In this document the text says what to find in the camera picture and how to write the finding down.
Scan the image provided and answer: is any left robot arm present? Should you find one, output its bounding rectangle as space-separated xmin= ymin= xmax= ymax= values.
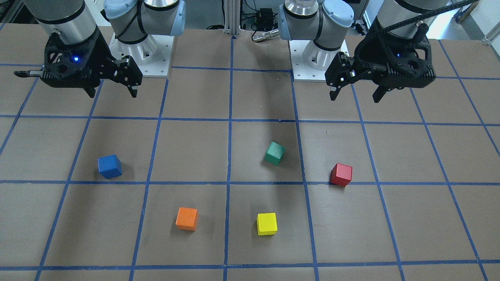
xmin=278 ymin=0 xmax=473 ymax=103

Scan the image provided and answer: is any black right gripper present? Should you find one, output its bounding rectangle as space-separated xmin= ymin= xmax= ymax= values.
xmin=14 ymin=28 xmax=143 ymax=98

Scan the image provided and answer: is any green wooden block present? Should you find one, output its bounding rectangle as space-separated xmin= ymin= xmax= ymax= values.
xmin=264 ymin=142 xmax=286 ymax=166

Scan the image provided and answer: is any yellow wooden block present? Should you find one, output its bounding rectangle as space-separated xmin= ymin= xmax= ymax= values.
xmin=256 ymin=212 xmax=277 ymax=235

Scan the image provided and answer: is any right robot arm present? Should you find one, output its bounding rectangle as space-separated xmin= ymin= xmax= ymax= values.
xmin=14 ymin=0 xmax=186 ymax=98

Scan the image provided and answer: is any blue wooden block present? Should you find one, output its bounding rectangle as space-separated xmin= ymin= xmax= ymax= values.
xmin=98 ymin=154 xmax=123 ymax=179

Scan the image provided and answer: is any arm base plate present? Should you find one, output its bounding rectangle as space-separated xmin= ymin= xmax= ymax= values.
xmin=289 ymin=40 xmax=349 ymax=83
xmin=109 ymin=34 xmax=176 ymax=78

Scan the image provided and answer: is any red wooden block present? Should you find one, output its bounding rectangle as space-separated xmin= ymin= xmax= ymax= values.
xmin=330 ymin=163 xmax=352 ymax=187

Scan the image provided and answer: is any orange wooden block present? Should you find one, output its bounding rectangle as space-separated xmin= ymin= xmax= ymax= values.
xmin=175 ymin=207 xmax=198 ymax=231

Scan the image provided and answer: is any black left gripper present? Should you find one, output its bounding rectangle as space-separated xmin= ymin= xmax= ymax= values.
xmin=325 ymin=19 xmax=436 ymax=103

